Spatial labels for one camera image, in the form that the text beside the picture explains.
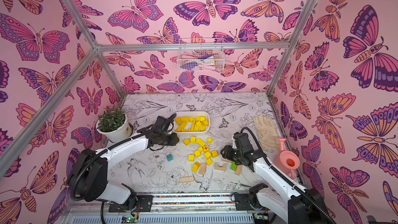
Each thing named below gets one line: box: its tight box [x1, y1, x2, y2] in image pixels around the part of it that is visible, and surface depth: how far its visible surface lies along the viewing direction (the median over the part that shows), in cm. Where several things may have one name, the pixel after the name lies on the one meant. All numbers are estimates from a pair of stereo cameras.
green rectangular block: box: [230, 161, 238, 172], surface depth 87 cm
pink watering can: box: [273, 137, 301, 180], surface depth 78 cm
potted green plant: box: [95, 105, 132, 143], surface depth 87 cm
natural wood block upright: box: [199, 162, 207, 176], surface depth 87 cm
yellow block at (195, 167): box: [191, 161, 202, 174], surface depth 86 cm
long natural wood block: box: [179, 175, 195, 184], surface depth 83 cm
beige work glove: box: [253, 115, 280, 151], surface depth 102 cm
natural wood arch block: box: [214, 162, 227, 172], surface depth 86 cm
